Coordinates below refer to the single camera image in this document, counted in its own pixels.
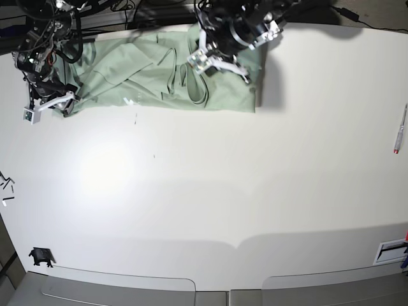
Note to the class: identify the light green T-shirt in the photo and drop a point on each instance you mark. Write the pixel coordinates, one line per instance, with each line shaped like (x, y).
(152, 70)

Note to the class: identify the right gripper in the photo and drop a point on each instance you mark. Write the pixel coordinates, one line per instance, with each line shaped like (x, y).
(50, 89)

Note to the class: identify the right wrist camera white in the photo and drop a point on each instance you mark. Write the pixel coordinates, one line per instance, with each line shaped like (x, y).
(31, 115)

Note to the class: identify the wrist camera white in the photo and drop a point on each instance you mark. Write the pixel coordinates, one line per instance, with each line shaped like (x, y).
(31, 115)
(199, 61)

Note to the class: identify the grey chair left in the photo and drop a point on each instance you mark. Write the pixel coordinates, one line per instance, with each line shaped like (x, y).
(86, 293)

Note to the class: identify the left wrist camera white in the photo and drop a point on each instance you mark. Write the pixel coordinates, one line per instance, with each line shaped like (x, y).
(199, 61)

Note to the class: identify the black table clamp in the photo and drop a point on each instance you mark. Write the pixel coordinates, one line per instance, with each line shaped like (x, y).
(42, 255)

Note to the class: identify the small black white stick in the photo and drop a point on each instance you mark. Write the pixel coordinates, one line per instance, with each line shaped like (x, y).
(5, 201)

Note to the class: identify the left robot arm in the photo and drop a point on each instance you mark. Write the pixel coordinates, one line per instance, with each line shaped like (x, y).
(255, 22)

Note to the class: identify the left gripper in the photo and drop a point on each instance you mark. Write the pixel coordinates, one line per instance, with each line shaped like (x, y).
(221, 46)

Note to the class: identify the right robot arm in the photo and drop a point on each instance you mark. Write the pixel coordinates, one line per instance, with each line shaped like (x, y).
(56, 34)

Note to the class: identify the grey chair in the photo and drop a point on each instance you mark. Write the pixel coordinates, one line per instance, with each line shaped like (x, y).
(86, 293)
(375, 285)

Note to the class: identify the grey chair right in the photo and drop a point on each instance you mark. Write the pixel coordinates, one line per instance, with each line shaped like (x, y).
(375, 285)

